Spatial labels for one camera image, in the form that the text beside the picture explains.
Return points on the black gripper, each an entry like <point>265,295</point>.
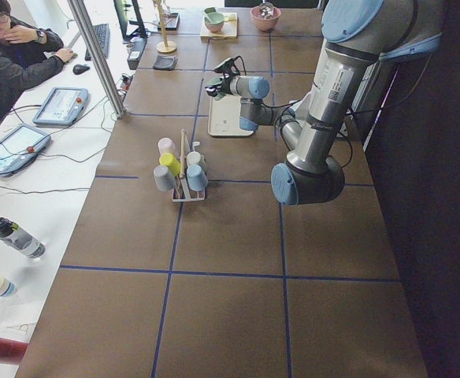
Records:
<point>223,85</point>

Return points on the beige rabbit tray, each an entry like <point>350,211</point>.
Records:
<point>224,118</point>

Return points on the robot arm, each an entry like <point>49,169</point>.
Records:
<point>356,34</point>

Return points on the beige cup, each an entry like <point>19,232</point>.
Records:
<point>195,158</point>

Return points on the pink cup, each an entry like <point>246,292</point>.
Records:
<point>166,145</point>

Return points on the yellow cup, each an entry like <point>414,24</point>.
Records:
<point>170,161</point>

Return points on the blue cup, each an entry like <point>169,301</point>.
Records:
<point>196,178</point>

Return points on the grey cup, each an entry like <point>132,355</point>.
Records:
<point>163,178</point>

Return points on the grey folded cloth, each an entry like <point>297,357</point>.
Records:
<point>165,63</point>

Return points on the wooden cutting board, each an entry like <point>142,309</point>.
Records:
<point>229,31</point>

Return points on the wooden mug tree stand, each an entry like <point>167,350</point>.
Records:
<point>165,46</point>

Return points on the green bowl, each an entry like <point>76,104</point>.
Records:
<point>214,21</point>

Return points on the white plastic spoon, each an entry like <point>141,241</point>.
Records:
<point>207,12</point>

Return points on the pink bowl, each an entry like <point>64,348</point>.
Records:
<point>264,23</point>

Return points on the metal ice scoop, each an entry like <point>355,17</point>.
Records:
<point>266,10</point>

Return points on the black keyboard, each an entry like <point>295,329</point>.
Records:
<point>102,34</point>

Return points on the black computer mouse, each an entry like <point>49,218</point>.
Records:
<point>80,69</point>

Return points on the far teach pendant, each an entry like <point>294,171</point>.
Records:
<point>62,107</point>

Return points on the teach pendant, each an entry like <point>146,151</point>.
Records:
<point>62,107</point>
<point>21,147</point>

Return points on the near teach pendant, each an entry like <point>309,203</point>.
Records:
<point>21,147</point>

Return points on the seated person in black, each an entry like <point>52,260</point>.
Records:
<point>29,56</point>

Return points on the clear water bottle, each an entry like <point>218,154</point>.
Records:
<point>12,234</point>

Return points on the red cylinder object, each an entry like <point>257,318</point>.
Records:
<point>12,351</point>

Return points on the wooden rack handle rod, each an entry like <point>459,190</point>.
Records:
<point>183,151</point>

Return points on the aluminium frame post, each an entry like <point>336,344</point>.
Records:
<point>85,26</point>

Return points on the white wire cup rack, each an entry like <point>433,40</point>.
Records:
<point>182,192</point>

